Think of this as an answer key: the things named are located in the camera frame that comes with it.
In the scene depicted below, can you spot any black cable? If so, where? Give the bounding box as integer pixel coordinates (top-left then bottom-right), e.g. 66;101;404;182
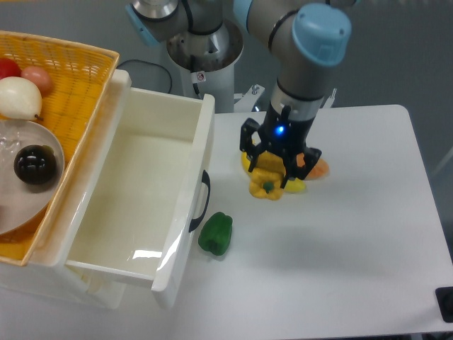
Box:
116;59;173;94

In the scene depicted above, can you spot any green bell pepper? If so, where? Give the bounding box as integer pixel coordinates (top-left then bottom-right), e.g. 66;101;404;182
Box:
197;212;233;256

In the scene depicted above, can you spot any open white upper drawer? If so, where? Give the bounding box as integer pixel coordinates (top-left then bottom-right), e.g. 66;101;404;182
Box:
68;89;215;308

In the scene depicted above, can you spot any dark blue drawer handle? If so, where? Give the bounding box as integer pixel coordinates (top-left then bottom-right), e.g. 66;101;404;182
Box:
189;170;211;232

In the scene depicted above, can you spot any black corner object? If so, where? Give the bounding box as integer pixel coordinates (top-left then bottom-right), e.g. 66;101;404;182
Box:
435;286;453;323

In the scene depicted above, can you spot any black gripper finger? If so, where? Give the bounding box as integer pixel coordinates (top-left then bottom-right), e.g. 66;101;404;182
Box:
239;118;265;172
280;147;322;188

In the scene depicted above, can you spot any yellow banana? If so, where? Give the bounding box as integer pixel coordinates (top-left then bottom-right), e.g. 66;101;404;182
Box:
241;152;306;193

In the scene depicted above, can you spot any white table clamp bracket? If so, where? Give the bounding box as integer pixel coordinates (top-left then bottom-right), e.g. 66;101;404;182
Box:
322;88;337;109

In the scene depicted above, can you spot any white onion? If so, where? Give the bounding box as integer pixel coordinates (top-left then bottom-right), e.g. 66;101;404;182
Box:
1;76;42;120

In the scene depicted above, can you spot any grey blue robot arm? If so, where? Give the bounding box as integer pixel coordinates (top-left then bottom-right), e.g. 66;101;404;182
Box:
125;1;353;186

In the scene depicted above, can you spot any orange fruit wedge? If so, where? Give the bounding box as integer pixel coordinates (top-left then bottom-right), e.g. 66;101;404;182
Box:
297;153;330;181

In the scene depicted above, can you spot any yellow woven basket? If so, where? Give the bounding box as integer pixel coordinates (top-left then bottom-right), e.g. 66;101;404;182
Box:
1;30;120;266

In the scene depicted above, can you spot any white drawer cabinet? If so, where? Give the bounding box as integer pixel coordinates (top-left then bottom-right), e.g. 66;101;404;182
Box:
1;69;132;309

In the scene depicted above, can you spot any clear plastic wrap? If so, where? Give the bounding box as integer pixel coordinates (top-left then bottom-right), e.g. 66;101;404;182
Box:
1;120;22;161

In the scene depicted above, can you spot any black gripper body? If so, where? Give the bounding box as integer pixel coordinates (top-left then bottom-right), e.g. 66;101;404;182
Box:
260;104;314;158

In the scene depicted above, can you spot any yellow bell pepper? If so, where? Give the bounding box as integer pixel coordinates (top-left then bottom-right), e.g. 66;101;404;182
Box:
248;152;285;200

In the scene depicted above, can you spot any dark purple eggplant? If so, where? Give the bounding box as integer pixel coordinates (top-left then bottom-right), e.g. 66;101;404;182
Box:
13;144;57;185

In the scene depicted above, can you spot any red tomato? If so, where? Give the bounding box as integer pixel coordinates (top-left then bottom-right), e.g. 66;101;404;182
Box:
0;57;21;79

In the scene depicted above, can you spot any grey round plate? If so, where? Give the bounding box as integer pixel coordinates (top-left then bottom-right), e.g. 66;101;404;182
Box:
1;120;65;234

